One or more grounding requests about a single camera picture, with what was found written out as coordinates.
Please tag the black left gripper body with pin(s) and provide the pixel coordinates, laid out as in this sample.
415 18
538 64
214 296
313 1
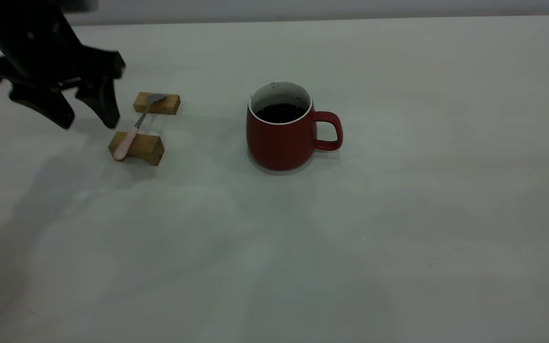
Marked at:
36 47

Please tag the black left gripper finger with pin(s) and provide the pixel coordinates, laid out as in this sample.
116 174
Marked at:
45 102
102 102

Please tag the red ceramic mug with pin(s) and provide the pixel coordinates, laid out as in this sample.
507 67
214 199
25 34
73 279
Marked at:
279 145

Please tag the dark coffee liquid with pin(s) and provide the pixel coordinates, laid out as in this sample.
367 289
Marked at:
280 113

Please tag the plain rectangular wooden block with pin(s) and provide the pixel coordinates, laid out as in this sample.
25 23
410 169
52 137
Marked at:
167 105

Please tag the arched wooden block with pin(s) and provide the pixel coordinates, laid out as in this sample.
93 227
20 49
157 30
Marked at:
148 148

